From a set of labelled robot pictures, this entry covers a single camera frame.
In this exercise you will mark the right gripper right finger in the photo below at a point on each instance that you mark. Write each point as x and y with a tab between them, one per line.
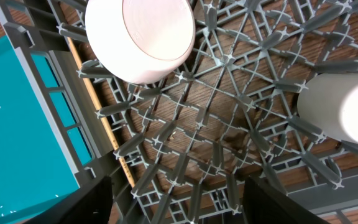
264	204

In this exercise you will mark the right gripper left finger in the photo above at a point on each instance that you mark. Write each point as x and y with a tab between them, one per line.
92	203

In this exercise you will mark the white cup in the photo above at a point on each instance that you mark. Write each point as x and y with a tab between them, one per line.
330	102

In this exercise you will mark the grey dishwasher rack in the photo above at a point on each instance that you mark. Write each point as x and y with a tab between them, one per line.
179	150

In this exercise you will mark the teal serving tray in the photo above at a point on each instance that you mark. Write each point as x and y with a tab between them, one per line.
34	174

